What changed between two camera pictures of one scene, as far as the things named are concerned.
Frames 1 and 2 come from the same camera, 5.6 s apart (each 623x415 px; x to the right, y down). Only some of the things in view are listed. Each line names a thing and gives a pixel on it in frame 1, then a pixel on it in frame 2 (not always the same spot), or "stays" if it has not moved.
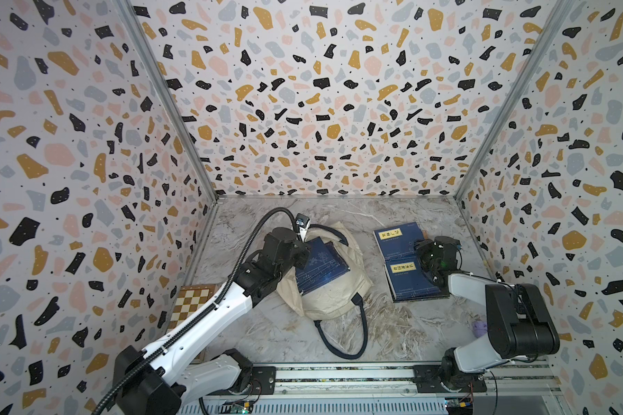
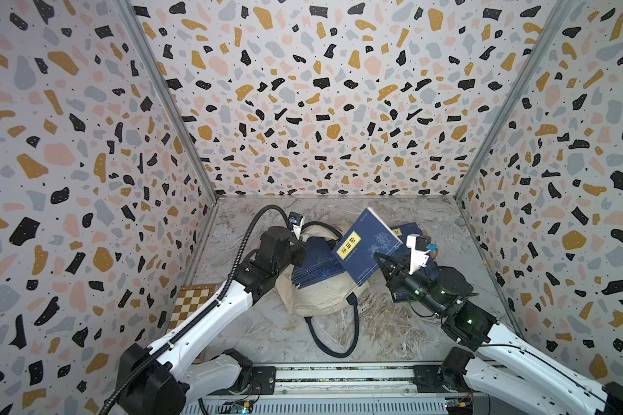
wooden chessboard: [190, 298] stays
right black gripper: [429, 245] to [398, 279]
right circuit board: [456, 405] stays
